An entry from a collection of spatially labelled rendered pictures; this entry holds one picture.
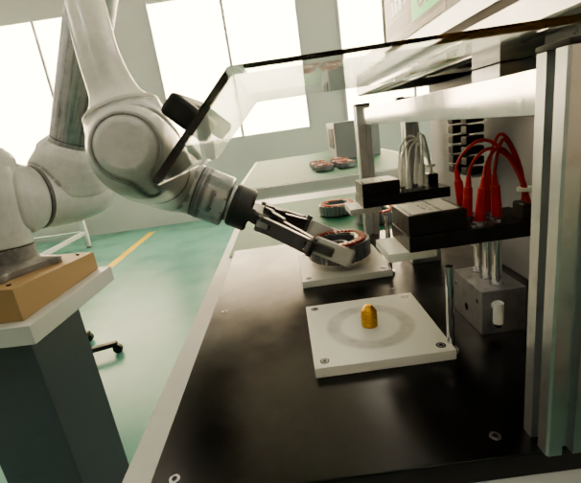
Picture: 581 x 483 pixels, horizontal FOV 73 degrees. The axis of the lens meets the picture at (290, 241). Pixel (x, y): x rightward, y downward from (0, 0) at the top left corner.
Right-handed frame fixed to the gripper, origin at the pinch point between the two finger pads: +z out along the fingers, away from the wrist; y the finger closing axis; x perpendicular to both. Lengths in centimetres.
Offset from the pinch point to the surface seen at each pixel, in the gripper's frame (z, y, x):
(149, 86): -182, -448, -1
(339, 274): 1.0, 6.6, -3.1
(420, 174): 7.6, 1.8, 16.9
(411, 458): 1.5, 43.2, -4.0
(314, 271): -2.4, 3.7, -5.1
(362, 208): 0.7, 3.0, 8.2
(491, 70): 1.1, 24.0, 28.6
